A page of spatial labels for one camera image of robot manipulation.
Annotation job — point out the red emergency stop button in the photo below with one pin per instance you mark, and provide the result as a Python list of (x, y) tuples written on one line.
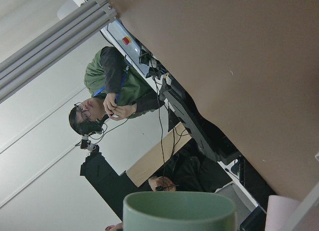
[(126, 40)]

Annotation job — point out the person in green vest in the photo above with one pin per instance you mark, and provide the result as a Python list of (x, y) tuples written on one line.
[(117, 91)]

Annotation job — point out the green cup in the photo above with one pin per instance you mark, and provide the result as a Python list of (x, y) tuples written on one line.
[(178, 211)]

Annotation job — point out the pink cup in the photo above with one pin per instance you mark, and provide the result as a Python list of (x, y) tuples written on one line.
[(278, 211)]

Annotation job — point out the grey aluminium frame post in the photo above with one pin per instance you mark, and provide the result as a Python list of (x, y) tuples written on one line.
[(34, 58)]

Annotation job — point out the white wire cup rack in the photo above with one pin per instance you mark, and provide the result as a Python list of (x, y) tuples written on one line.
[(306, 216)]

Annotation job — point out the person in black jacket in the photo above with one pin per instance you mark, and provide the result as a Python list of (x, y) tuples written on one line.
[(190, 170)]

